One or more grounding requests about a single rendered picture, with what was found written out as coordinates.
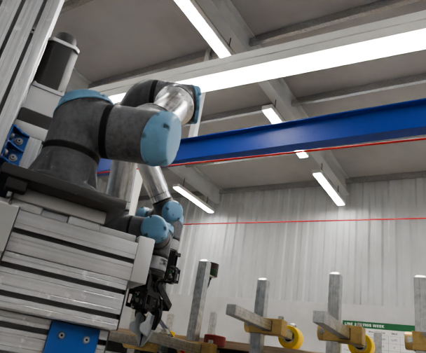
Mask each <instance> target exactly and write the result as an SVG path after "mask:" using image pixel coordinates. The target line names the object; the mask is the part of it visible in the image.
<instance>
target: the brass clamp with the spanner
mask: <svg viewBox="0 0 426 353"><path fill-rule="evenodd" d="M185 341H189V342H193V343H196V344H199V345H201V350H200V353H217V345H215V344H212V343H208V342H197V341H191V340H185Z"/></svg>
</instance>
